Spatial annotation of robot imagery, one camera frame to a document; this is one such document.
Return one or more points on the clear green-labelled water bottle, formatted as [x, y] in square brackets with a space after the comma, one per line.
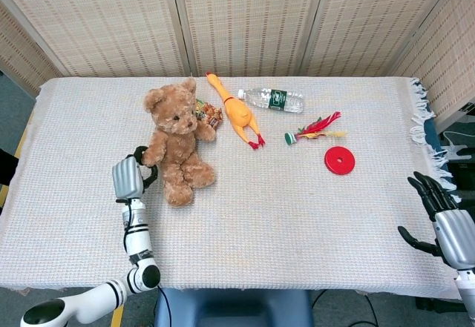
[278, 99]

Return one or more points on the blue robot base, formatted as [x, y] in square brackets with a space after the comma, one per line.
[234, 308]

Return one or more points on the red feather shuttlecock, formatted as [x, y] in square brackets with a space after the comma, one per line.
[290, 138]

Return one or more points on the blue table frame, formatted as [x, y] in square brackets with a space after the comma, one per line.
[432, 138]

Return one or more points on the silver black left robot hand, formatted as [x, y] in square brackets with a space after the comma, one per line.
[128, 178]

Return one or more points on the beige woven folding screen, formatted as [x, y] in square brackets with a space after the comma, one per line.
[252, 19]

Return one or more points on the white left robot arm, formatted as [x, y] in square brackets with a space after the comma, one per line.
[137, 238]

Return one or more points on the brown plush teddy bear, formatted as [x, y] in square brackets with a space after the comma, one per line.
[178, 149]

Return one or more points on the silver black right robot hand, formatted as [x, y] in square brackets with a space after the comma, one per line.
[456, 234]

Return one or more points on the black white equipment stand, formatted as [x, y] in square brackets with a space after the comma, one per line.
[458, 145]

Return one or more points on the red plastic disc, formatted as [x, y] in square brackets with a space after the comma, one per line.
[332, 165]

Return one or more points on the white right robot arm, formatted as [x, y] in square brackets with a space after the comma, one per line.
[467, 286]

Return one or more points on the white woven tablecloth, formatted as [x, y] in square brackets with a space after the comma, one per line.
[259, 212]

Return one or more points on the colourful snack bag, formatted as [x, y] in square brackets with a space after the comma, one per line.
[211, 113]

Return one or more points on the yellow rubber chicken toy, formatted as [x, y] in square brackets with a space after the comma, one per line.
[239, 113]

